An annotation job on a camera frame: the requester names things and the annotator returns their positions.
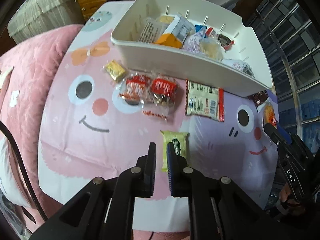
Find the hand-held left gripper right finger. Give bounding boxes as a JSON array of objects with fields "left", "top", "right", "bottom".
[{"left": 166, "top": 142, "right": 283, "bottom": 240}]

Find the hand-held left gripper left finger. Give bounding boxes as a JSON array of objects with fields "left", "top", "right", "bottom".
[{"left": 29, "top": 142, "right": 157, "bottom": 240}]

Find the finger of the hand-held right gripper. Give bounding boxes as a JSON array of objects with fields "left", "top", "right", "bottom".
[
  {"left": 262, "top": 122, "right": 288, "bottom": 151},
  {"left": 275, "top": 124, "right": 294, "bottom": 145}
]

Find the orange cracker packet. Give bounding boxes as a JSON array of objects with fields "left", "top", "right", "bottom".
[{"left": 262, "top": 103, "right": 278, "bottom": 128}]

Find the green snack packet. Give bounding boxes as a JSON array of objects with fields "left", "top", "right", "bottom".
[{"left": 159, "top": 129, "right": 190, "bottom": 172}]

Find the white red-edged snack packet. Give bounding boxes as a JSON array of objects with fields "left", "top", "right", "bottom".
[{"left": 184, "top": 79, "right": 225, "bottom": 122}]

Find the red candy packet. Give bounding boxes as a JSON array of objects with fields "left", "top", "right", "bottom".
[
  {"left": 143, "top": 73, "right": 180, "bottom": 121},
  {"left": 117, "top": 73, "right": 153, "bottom": 106}
]

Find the dark candy packet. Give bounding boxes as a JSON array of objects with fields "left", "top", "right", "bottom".
[{"left": 217, "top": 33, "right": 236, "bottom": 51}]

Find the clear rice cracker packet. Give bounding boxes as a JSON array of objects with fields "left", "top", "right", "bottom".
[{"left": 199, "top": 38, "right": 223, "bottom": 61}]

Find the small yellow snack packet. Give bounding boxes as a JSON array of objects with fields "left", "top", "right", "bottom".
[{"left": 103, "top": 59, "right": 127, "bottom": 82}]

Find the white plastic bin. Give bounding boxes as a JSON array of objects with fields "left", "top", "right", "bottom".
[{"left": 111, "top": 0, "right": 273, "bottom": 98}]

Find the lilac snack packet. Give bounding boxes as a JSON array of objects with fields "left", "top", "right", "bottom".
[{"left": 182, "top": 29, "right": 208, "bottom": 53}]

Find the orange snack packet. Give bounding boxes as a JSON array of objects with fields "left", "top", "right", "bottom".
[{"left": 154, "top": 33, "right": 183, "bottom": 50}]

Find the clear printed snack packet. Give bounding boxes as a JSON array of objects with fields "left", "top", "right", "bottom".
[{"left": 138, "top": 17, "right": 163, "bottom": 43}]

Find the grey white snack packet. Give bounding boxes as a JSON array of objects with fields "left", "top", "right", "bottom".
[{"left": 164, "top": 13, "right": 195, "bottom": 43}]

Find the yellow cake packet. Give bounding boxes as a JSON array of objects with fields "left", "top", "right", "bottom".
[{"left": 156, "top": 15, "right": 176, "bottom": 25}]

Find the person's right hand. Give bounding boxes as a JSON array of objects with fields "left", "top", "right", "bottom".
[{"left": 278, "top": 184, "right": 309, "bottom": 217}]

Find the cartoon printed tablecloth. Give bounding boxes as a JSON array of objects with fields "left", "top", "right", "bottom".
[{"left": 37, "top": 1, "right": 279, "bottom": 232}]

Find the pink cloth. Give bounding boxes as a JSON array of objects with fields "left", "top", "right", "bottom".
[{"left": 131, "top": 229, "right": 191, "bottom": 240}]

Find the white purple snack packet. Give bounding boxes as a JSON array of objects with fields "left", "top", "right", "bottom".
[{"left": 221, "top": 58, "right": 255, "bottom": 77}]

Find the metal window grille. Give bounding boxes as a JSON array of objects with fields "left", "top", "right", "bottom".
[{"left": 246, "top": 0, "right": 320, "bottom": 205}]

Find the white pillow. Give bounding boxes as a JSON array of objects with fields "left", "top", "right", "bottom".
[{"left": 0, "top": 136, "right": 35, "bottom": 208}]

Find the pink quilt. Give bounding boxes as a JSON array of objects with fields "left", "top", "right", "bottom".
[{"left": 0, "top": 24, "right": 84, "bottom": 230}]

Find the white card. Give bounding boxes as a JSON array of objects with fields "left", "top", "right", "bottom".
[{"left": 9, "top": 90, "right": 21, "bottom": 108}]

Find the wooden desk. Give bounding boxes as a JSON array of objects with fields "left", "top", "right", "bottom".
[{"left": 72, "top": 0, "right": 213, "bottom": 22}]

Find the white lace cover cloth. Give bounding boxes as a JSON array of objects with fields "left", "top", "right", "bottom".
[{"left": 7, "top": 0, "right": 83, "bottom": 44}]

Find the black cable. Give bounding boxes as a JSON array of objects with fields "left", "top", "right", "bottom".
[{"left": 0, "top": 120, "right": 48, "bottom": 224}]

